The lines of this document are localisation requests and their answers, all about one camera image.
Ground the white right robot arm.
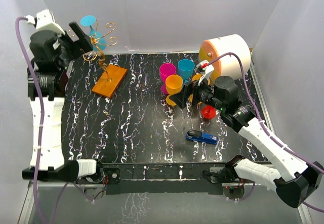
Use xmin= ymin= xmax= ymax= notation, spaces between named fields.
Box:
xmin=170 ymin=76 xmax=323 ymax=208

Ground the aluminium frame rail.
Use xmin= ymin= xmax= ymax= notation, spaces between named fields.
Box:
xmin=19 ymin=54 xmax=313 ymax=224

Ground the orange-yellow wine glass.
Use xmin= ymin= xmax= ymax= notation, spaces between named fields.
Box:
xmin=166 ymin=75 xmax=183 ymax=106

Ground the blue black stapler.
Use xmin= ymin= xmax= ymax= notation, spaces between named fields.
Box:
xmin=185 ymin=129 xmax=219 ymax=145

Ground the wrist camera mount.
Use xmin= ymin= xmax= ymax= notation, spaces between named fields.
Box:
xmin=25 ymin=9 xmax=66 ymax=36
xmin=196 ymin=60 xmax=214 ymax=85

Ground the yellow wine glass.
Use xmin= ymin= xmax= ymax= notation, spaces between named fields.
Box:
xmin=189 ymin=73 xmax=210 ymax=103

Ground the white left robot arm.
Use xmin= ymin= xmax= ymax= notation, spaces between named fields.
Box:
xmin=22 ymin=21 xmax=105 ymax=183

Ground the blue wine glass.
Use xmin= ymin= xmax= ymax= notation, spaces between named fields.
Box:
xmin=177 ymin=59 xmax=195 ymax=81
xmin=80 ymin=15 xmax=106 ymax=51

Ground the red wine glass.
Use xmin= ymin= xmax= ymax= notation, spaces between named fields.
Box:
xmin=201 ymin=105 xmax=216 ymax=119

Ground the wooden rack base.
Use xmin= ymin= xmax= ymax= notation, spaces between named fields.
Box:
xmin=92 ymin=65 xmax=127 ymax=98

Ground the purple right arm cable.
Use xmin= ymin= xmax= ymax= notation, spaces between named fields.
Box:
xmin=207 ymin=52 xmax=324 ymax=213

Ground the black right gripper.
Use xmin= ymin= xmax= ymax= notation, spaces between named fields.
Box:
xmin=170 ymin=73 xmax=226 ymax=111

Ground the pink wine glass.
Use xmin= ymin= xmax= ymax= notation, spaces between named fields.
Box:
xmin=159 ymin=63 xmax=177 ymax=95

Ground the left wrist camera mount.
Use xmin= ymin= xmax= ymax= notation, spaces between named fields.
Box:
xmin=25 ymin=9 xmax=66 ymax=36

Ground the gold wire wine glass rack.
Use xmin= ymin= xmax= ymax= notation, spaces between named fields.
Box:
xmin=80 ymin=15 xmax=118 ymax=82

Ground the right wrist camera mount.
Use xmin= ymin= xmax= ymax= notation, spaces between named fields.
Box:
xmin=196 ymin=60 xmax=214 ymax=85

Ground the white cylinder with orange face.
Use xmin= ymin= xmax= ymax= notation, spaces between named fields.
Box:
xmin=198 ymin=33 xmax=252 ymax=82

